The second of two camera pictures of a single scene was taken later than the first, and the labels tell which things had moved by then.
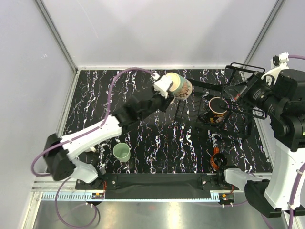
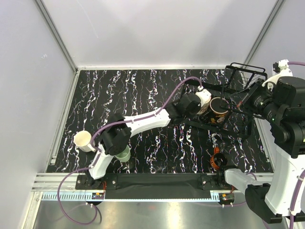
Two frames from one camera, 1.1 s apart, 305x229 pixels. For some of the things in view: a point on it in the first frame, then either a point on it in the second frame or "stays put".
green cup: x=121 y=152 stays put
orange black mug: x=218 y=160 stays put
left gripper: x=166 y=101 -> x=197 y=109
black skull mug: x=216 y=114 stays put
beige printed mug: x=181 y=88 -> x=204 y=109
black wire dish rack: x=213 y=105 stays put
